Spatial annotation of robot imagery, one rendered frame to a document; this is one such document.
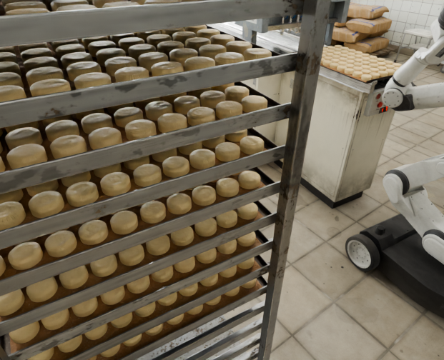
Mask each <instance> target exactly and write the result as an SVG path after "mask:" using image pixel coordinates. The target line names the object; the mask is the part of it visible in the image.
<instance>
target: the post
mask: <svg viewBox="0 0 444 360"><path fill-rule="evenodd" d="M331 1H332V0H305V1H304V6H303V13H302V23H301V29H300V39H299V45H298V50H297V61H296V67H295V77H294V83H293V89H292V99H291V105H290V115H289V121H288V128H287V138H286V143H285V154H284V159H283V165H282V176H281V182H280V192H279V198H278V204H277V214H276V220H275V230H274V236H273V242H272V252H271V258H270V268H269V274H268V280H267V290H266V297H265V307H264V313H263V318H262V329H261V334H260V345H259V351H258V357H257V360H270V353H271V348H272V341H273V336H274V332H275V324H276V320H277V312H278V308H279V303H280V295H281V291H282V283H283V279H284V274H285V267H286V262H287V254H288V249H289V245H290V237H291V233H292V225H293V221H294V216H295V209H296V204H297V196H298V191H299V187H300V179H301V175H302V168H303V163H304V158H305V150H306V146H307V138H308V134H309V130H310V122H311V117H312V110H313V105H314V100H315V92H316V88H317V80H318V76H319V71H320V64H321V59H322V52H323V47H324V43H325V35H326V31H327V23H328V18H329V13H330V6H331Z"/></svg>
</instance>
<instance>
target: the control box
mask: <svg viewBox="0 0 444 360"><path fill-rule="evenodd" d="M384 91H385V87H383V88H380V89H375V90H374V91H373V93H371V94H368V99H367V103H366V107H365V111H364V114H363V115H364V116H372V115H376V114H380V111H381V109H382V108H383V109H382V110H383V111H382V113H383V112H385V110H386V109H385V108H386V107H387V106H386V105H385V104H384V103H383V99H382V97H383V94H384ZM378 94H381V96H380V98H379V99H376V97H377V95H378ZM380 102H382V103H383V105H382V106H381V107H380V108H379V107H378V104H379V103H380ZM389 110H393V109H391V108H390V107H388V108H387V111H389Z"/></svg>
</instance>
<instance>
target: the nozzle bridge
mask: <svg viewBox="0 0 444 360"><path fill-rule="evenodd" d="M349 5H350V0H332V1H331V6H330V13H329V18H328V23H327V31H326V35H325V41H327V44H326V46H330V45H331V41H332V33H333V29H334V25H335V23H336V22H338V23H345V22H346V20H347V13H348V9H349ZM296 18H297V15H296V16H295V18H293V19H292V23H289V16H288V18H287V19H285V23H284V24H281V19H282V17H281V16H279V17H272V18H266V19H253V20H246V21H235V24H236V25H239V26H243V27H242V39H244V40H246V41H249V42H251V43H253V44H256V43H257V32H259V33H261V34H262V33H267V32H268V31H274V30H280V29H291V28H297V27H301V23H302V17H301V18H300V20H299V22H296Z"/></svg>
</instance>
